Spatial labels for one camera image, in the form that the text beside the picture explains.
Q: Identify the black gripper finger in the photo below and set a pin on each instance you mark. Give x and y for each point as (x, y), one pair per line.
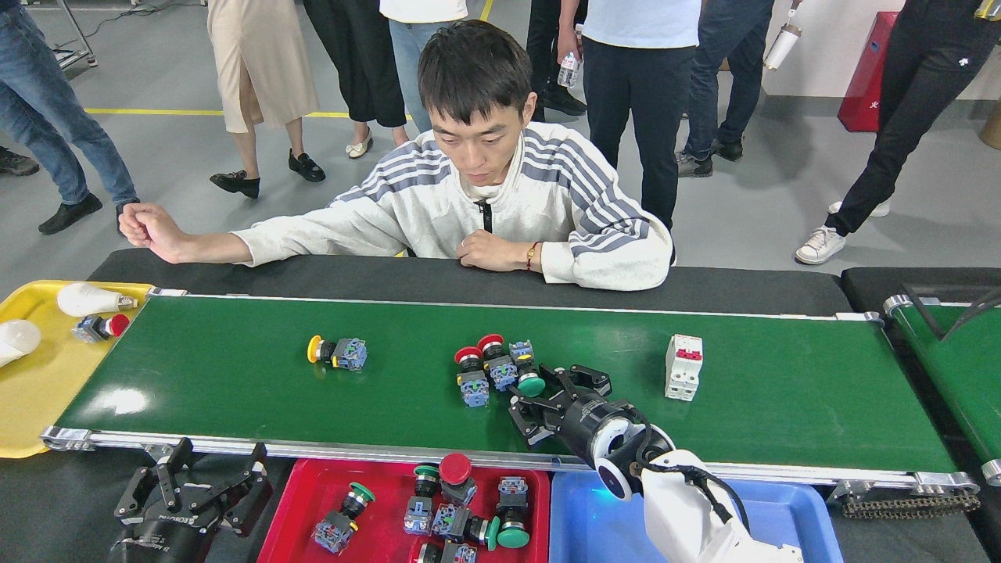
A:
(583, 381)
(246, 500)
(148, 496)
(539, 422)

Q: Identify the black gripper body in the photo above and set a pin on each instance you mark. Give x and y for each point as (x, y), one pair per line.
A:
(586, 426)
(168, 543)

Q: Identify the red push button switch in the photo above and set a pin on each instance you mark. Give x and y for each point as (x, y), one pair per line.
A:
(461, 555)
(474, 389)
(92, 328)
(502, 373)

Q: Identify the large red mushroom switch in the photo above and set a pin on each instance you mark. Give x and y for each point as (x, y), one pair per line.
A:
(455, 467)

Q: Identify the white circuit breaker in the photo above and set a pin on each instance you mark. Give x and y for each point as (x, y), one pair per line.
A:
(683, 375)

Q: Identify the large green mushroom switch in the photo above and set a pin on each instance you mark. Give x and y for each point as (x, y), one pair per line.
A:
(514, 536)

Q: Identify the yellow push button switch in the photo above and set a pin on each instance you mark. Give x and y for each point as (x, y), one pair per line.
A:
(352, 354)

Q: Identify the clear water bottle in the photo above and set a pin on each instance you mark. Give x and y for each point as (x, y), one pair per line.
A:
(568, 70)

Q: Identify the yellowish glass bottle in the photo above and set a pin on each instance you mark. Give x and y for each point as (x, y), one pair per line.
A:
(989, 9)

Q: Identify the blue plastic tray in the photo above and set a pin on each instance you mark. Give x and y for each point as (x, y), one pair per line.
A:
(586, 532)

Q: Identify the red plastic tray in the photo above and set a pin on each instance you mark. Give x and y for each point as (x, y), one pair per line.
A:
(383, 485)

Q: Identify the yellow plastic tray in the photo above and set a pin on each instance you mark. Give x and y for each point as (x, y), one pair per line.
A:
(39, 399)

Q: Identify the long green conveyor belt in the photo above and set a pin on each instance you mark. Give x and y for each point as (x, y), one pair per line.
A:
(782, 391)

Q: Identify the short green conveyor belt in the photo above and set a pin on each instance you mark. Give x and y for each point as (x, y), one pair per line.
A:
(962, 375)

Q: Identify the person's left hand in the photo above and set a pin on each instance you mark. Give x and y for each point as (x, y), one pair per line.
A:
(496, 252)

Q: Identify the person's right hand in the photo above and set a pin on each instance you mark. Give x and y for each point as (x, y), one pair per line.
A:
(156, 231)

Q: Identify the seated person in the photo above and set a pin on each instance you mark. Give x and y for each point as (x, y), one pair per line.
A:
(547, 211)

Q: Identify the white light bulb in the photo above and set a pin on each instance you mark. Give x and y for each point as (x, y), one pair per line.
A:
(86, 299)
(17, 340)

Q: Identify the standing person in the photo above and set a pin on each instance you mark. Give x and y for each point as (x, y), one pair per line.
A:
(915, 94)
(360, 62)
(727, 70)
(55, 117)
(258, 62)
(407, 55)
(633, 102)
(547, 39)

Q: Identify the red fire extinguisher box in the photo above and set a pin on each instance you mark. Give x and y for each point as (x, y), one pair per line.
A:
(864, 86)

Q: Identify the potted green plant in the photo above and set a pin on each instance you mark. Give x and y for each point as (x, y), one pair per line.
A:
(993, 129)

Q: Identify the black guide frame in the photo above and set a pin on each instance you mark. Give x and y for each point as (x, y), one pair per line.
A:
(923, 309)

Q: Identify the metal cart frame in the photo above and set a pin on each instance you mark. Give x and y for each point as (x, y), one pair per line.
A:
(78, 39)

